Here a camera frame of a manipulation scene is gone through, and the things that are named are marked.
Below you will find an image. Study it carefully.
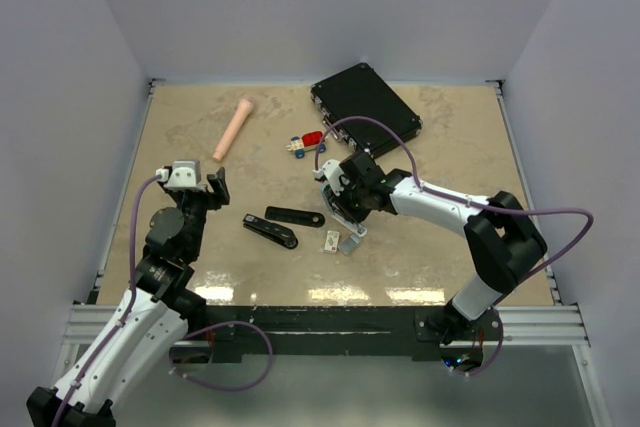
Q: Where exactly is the staple tray with staples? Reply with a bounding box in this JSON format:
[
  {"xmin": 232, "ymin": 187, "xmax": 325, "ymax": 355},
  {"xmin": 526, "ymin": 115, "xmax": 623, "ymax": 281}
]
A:
[{"xmin": 338, "ymin": 234, "xmax": 361, "ymax": 255}]

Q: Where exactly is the white staple box sleeve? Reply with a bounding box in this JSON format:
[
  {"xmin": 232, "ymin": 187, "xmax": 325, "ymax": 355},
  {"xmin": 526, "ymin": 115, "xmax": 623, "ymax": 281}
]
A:
[{"xmin": 323, "ymin": 230, "xmax": 340, "ymax": 253}]

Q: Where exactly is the black stapler base plate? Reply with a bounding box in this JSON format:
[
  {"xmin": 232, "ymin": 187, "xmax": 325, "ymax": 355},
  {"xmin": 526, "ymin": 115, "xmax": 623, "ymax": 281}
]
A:
[{"xmin": 265, "ymin": 206, "xmax": 326, "ymax": 228}]

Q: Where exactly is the black stapler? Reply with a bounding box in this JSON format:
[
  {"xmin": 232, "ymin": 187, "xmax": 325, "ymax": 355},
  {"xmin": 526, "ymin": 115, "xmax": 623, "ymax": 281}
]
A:
[{"xmin": 242, "ymin": 214, "xmax": 298, "ymax": 250}]

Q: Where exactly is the light blue stapler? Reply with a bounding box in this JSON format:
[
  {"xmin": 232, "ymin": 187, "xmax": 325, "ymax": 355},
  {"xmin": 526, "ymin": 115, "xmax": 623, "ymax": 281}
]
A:
[{"xmin": 321, "ymin": 183, "xmax": 368, "ymax": 238}]

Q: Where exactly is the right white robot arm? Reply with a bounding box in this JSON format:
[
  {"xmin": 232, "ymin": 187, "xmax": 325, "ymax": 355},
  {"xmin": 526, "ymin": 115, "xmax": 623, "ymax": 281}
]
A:
[{"xmin": 314, "ymin": 152, "xmax": 547, "ymax": 340}]

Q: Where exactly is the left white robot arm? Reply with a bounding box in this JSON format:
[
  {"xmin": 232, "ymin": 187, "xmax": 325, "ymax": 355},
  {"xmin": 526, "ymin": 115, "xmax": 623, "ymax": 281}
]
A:
[{"xmin": 26, "ymin": 161, "xmax": 230, "ymax": 426}]

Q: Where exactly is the red white toy car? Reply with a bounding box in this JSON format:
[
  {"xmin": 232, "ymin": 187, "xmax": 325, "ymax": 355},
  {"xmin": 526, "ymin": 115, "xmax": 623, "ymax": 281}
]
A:
[{"xmin": 286, "ymin": 131, "xmax": 326, "ymax": 159}]

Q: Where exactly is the pink plastic flashlight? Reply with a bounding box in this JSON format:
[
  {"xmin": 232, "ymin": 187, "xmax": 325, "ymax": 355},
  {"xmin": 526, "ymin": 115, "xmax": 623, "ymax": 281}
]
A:
[{"xmin": 212, "ymin": 98, "xmax": 254, "ymax": 162}]

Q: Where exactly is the black metal-edged briefcase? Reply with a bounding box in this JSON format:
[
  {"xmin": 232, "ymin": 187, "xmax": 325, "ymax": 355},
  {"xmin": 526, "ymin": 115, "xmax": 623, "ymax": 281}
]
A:
[{"xmin": 310, "ymin": 63, "xmax": 423, "ymax": 158}]

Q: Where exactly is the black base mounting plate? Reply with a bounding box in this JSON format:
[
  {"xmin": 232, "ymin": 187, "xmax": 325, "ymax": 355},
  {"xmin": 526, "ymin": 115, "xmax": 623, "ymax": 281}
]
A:
[{"xmin": 177, "ymin": 305, "xmax": 501, "ymax": 363}]

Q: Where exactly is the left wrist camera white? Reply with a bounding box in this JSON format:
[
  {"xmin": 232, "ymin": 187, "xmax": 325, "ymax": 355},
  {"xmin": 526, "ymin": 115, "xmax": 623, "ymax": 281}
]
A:
[{"xmin": 155, "ymin": 160, "xmax": 206, "ymax": 192}]

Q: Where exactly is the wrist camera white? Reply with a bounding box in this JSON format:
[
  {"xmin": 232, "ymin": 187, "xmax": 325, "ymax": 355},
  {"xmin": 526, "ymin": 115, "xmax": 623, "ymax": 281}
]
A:
[
  {"xmin": 313, "ymin": 159, "xmax": 350, "ymax": 196},
  {"xmin": 155, "ymin": 160, "xmax": 206, "ymax": 192}
]

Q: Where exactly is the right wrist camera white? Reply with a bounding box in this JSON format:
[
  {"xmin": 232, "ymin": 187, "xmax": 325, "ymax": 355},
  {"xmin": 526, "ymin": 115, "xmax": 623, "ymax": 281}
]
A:
[{"xmin": 313, "ymin": 159, "xmax": 350, "ymax": 196}]

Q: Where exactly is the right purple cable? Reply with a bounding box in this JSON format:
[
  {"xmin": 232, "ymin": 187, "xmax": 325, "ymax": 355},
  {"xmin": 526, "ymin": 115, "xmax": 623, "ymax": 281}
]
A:
[{"xmin": 313, "ymin": 115, "xmax": 596, "ymax": 379}]

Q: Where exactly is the aluminium frame rail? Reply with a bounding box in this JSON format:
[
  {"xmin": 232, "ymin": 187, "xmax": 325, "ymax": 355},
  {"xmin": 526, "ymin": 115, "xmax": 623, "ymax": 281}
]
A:
[{"xmin": 498, "ymin": 305, "xmax": 590, "ymax": 347}]

